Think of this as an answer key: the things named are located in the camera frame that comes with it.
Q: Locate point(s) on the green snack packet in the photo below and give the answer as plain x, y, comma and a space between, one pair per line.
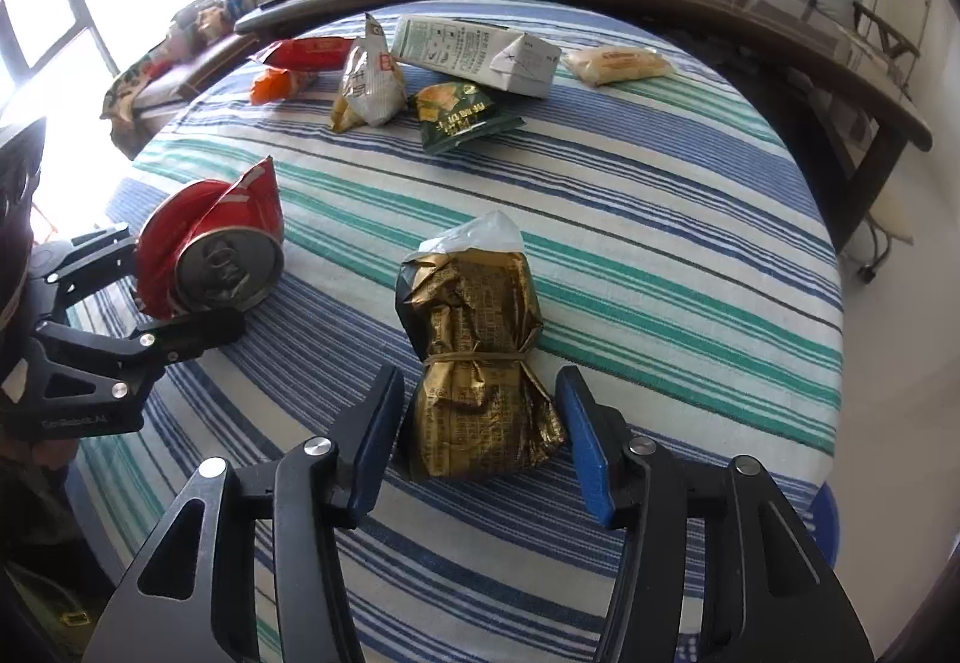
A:
461, 115

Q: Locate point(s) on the white and gold snack packet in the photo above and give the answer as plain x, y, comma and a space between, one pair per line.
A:
367, 82

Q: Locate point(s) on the brown side bench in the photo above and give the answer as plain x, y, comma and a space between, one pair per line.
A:
202, 63

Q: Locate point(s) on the red snack packet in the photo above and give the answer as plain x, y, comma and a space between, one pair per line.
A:
307, 54

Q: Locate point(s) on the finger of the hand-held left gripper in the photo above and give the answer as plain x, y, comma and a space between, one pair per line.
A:
187, 337
90, 254

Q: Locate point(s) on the round striped-cloth table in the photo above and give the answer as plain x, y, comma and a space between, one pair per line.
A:
600, 243

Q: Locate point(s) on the beige bread packet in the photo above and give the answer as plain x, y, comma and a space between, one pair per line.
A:
619, 65

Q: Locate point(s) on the white milk carton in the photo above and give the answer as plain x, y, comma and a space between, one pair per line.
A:
465, 48

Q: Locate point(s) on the orange snack packet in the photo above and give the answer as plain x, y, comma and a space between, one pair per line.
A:
281, 85

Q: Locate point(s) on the person's left hand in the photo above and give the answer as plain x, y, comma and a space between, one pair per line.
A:
49, 457

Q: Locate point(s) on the floral cloth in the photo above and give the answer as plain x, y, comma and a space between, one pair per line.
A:
131, 100

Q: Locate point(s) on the gold foil packet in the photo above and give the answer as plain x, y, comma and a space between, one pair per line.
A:
472, 333

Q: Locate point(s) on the cream wheeled stool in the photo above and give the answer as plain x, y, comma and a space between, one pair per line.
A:
892, 213

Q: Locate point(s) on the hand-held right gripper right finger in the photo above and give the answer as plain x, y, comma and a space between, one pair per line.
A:
585, 438

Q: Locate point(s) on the dark wooden coffee table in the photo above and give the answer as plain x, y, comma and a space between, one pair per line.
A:
675, 10

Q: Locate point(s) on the blue plastic wastebasket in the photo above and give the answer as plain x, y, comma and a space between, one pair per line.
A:
825, 520

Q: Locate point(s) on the crushed red can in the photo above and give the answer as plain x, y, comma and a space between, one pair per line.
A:
217, 258

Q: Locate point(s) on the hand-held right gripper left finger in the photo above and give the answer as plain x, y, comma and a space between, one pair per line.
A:
375, 430

